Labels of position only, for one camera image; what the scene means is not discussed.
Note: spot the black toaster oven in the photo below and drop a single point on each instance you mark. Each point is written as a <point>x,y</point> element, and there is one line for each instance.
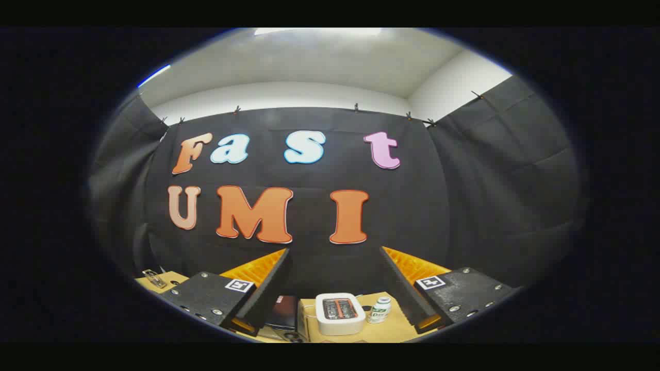
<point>283,312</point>

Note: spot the white toaster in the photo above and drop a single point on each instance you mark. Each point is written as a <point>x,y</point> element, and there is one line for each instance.
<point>340,322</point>

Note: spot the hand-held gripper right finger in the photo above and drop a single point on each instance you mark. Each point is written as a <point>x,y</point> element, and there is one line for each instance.
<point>399,291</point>

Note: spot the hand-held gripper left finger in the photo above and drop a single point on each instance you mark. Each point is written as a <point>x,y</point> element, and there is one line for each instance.
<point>270,293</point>

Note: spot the white bottle with green label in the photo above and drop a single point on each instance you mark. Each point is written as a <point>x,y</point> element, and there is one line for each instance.
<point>379,312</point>

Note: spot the ceiling light panel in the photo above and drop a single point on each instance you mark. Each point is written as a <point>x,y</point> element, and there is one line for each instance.
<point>314,31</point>

